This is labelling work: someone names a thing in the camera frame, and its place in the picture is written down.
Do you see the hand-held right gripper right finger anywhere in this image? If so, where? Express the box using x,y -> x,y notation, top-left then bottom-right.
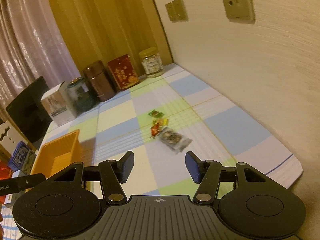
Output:
185,151 -> 267,204

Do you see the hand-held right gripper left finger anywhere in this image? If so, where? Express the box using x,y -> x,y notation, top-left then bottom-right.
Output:
54,151 -> 135,204

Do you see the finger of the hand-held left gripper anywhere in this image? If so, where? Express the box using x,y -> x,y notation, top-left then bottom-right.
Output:
15,173 -> 47,190

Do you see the clear packet dark snack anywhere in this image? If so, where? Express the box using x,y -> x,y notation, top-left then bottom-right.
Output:
158,127 -> 192,153

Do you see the orange plastic tray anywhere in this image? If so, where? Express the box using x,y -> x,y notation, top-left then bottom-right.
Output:
25,129 -> 83,193

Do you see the small red candy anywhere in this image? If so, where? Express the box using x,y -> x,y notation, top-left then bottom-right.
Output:
149,126 -> 162,138

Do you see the light blue carton box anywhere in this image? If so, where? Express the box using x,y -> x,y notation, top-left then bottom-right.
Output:
5,194 -> 17,207

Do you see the red bag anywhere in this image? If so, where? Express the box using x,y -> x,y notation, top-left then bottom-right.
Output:
0,161 -> 14,204

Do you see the blue milk carton box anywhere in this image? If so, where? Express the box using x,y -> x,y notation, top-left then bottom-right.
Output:
7,141 -> 38,176

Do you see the blue white checked cloth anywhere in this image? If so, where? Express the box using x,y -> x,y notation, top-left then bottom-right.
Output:
0,205 -> 23,240

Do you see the checked tablecloth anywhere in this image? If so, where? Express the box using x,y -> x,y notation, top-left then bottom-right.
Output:
37,63 -> 304,195

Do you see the black glossy monitor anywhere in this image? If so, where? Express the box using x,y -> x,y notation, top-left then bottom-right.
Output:
5,76 -> 53,144

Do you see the white product box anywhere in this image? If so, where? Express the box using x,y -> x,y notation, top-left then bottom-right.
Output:
40,81 -> 78,127

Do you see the green glass jar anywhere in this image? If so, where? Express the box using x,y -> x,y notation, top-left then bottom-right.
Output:
66,76 -> 97,113

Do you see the brown metal canister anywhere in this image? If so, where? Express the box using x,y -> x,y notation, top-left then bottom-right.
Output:
82,60 -> 117,102

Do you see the red tin box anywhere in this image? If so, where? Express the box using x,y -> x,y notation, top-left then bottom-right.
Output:
107,54 -> 140,91

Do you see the clear jar yellow lid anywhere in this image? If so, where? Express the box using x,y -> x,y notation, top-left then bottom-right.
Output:
139,47 -> 165,78

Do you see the pink sheer curtain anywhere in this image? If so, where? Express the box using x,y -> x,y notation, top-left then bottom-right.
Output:
0,0 -> 79,110

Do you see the yellow curtain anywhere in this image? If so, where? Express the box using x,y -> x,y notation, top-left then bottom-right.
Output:
42,0 -> 174,80

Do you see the small beige wall socket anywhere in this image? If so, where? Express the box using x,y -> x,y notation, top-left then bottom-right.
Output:
165,2 -> 178,22

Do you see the double wall switch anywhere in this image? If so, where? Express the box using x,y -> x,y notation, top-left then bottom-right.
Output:
172,0 -> 188,21

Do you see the large beige wall socket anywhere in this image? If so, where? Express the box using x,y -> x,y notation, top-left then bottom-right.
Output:
219,0 -> 256,24

